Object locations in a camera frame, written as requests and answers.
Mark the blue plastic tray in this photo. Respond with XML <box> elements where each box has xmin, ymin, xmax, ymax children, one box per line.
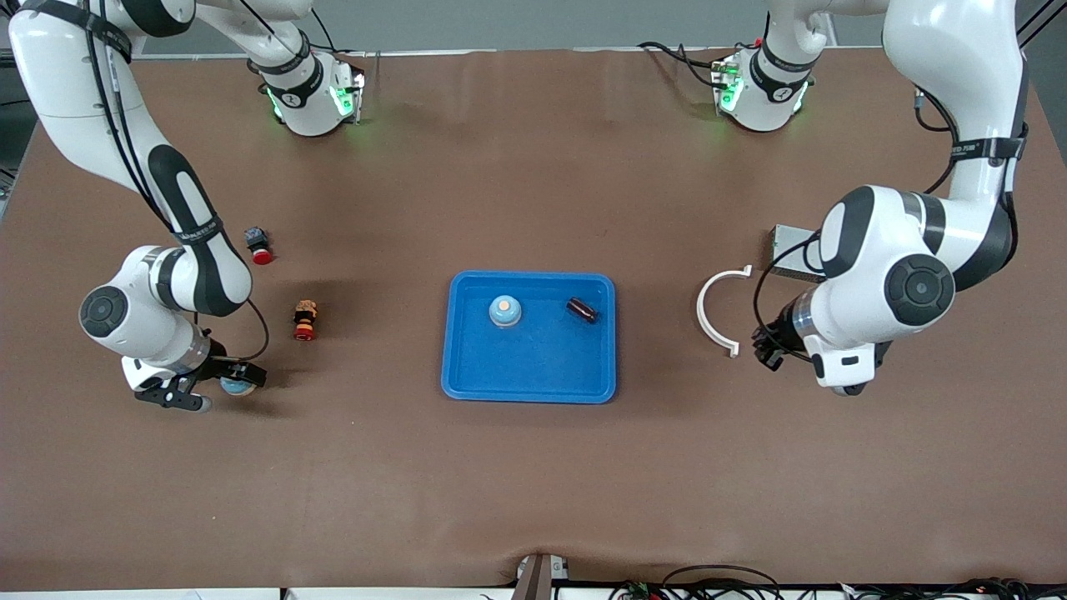
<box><xmin>441</xmin><ymin>271</ymin><xmax>618</xmax><ymax>405</ymax></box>

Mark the grey metal box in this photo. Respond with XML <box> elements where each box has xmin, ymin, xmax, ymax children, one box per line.
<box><xmin>769</xmin><ymin>224</ymin><xmax>826</xmax><ymax>280</ymax></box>

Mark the white table edge strip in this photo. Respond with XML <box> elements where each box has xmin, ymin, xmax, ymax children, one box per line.
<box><xmin>0</xmin><ymin>587</ymin><xmax>509</xmax><ymax>600</ymax></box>

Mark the brown table mat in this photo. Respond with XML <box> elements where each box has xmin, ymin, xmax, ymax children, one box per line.
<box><xmin>0</xmin><ymin>47</ymin><xmax>1067</xmax><ymax>593</ymax></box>

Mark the white curved plastic bracket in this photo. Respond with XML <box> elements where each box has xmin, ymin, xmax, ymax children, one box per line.
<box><xmin>696</xmin><ymin>264</ymin><xmax>754</xmax><ymax>358</ymax></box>

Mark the black cable loop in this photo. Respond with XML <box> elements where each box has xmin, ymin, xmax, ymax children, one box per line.
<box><xmin>663</xmin><ymin>565</ymin><xmax>782</xmax><ymax>600</ymax></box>

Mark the black cable bundle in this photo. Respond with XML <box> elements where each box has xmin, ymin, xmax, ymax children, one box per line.
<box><xmin>834</xmin><ymin>577</ymin><xmax>1067</xmax><ymax>600</ymax></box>

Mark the black base cable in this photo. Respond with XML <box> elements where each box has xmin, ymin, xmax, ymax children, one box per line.
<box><xmin>638</xmin><ymin>40</ymin><xmax>728</xmax><ymax>88</ymax></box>

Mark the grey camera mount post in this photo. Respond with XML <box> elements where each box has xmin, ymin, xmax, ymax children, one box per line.
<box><xmin>510</xmin><ymin>552</ymin><xmax>572</xmax><ymax>600</ymax></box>

